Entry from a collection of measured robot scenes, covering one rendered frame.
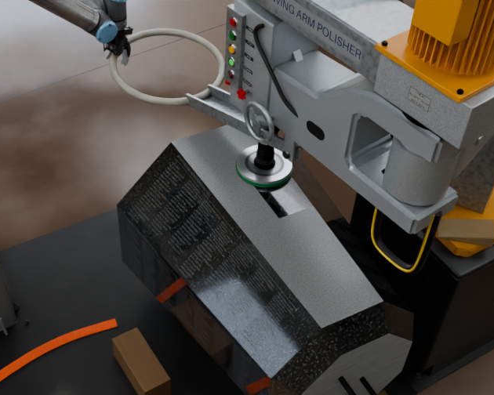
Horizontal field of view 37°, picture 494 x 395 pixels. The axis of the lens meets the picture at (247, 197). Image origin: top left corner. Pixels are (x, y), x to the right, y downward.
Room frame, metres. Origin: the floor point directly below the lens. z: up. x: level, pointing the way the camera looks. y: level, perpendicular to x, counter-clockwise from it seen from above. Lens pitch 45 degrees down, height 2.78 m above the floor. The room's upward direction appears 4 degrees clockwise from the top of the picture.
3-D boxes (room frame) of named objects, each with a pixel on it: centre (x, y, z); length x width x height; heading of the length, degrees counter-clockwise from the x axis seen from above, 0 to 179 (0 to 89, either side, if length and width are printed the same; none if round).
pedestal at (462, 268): (2.16, -0.86, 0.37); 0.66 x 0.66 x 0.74; 34
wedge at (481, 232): (1.93, -0.82, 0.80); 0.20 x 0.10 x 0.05; 83
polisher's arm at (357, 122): (1.82, -0.31, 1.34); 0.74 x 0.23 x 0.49; 42
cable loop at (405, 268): (1.63, -0.49, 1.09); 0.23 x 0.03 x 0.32; 42
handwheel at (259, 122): (1.95, -0.05, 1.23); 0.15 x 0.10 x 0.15; 42
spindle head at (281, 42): (2.06, -0.11, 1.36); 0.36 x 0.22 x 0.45; 42
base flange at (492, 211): (2.16, -0.86, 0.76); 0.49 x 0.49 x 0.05; 34
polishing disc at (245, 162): (2.12, -0.06, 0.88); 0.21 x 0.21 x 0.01
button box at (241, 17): (2.10, 0.07, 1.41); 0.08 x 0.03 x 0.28; 42
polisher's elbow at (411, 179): (1.63, -0.49, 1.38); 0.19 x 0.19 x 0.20
